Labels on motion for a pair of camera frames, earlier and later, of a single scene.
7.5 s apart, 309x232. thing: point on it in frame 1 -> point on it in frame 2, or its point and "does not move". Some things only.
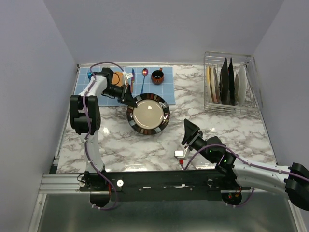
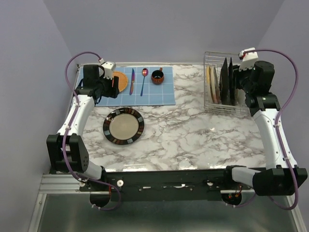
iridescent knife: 133,80 does not move
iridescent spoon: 145,72 does not move
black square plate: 224,83 does not move
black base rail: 198,185 does not move
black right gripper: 190,129 -> 234,70
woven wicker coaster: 117,78 does not move
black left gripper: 129,100 -> 113,91
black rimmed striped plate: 151,116 -> 123,125
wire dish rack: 230,84 does not move
